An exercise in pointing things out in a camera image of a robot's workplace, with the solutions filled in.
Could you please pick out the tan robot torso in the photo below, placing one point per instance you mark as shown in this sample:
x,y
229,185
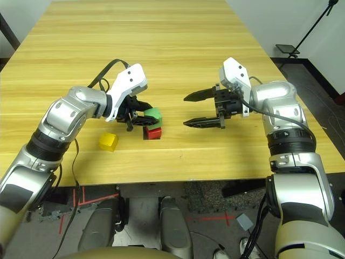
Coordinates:
x,y
116,253

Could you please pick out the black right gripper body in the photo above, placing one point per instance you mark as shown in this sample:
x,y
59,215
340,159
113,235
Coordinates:
x,y
229,105

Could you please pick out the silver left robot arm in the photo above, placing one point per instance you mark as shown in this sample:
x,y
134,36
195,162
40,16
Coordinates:
x,y
67,110

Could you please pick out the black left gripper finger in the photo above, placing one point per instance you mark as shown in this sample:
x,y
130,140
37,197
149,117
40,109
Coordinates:
x,y
143,104
143,121

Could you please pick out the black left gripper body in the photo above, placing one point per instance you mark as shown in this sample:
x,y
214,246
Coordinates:
x,y
129,106

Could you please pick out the black flat stand plate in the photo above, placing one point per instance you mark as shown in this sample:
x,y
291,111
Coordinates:
x,y
287,48

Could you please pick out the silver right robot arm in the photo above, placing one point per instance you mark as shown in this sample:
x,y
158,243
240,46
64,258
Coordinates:
x,y
296,167

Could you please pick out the grey left robot leg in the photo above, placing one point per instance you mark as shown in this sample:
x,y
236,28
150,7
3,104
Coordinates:
x,y
98,226

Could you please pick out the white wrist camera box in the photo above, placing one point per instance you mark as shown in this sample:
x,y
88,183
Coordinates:
x,y
129,78
237,73

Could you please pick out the grey robot leg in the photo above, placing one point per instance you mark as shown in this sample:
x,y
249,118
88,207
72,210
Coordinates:
x,y
98,226
173,229

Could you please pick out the speckled rubber floor mat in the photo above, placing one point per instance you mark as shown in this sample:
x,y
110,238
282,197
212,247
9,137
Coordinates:
x,y
205,197

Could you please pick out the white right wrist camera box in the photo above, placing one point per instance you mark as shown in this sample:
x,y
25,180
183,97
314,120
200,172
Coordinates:
x,y
237,73

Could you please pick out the green wooden block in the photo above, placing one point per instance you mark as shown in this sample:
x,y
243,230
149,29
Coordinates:
x,y
155,113

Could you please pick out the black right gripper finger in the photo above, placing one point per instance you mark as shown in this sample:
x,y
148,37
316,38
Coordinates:
x,y
205,122
200,95

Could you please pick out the grey right robot leg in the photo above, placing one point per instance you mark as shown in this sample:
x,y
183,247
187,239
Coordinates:
x,y
173,229

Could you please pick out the grey square floor pad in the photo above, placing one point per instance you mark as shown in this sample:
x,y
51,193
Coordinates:
x,y
244,221

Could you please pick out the black tripod pole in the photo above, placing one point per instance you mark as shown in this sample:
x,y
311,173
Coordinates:
x,y
315,27

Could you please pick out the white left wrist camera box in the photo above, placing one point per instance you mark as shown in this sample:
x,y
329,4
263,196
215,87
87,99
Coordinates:
x,y
129,78

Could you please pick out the red wooden block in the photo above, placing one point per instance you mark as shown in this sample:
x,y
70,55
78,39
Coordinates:
x,y
154,133

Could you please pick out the yellow wooden block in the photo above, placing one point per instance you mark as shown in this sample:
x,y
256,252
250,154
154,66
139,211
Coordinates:
x,y
107,141

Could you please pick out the white sneaker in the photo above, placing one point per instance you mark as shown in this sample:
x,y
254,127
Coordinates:
x,y
220,255
246,246

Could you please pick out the red tape strip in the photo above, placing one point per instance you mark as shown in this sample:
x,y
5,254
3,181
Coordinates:
x,y
61,224

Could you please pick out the red tape corner mark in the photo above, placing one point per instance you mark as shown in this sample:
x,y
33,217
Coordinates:
x,y
75,197

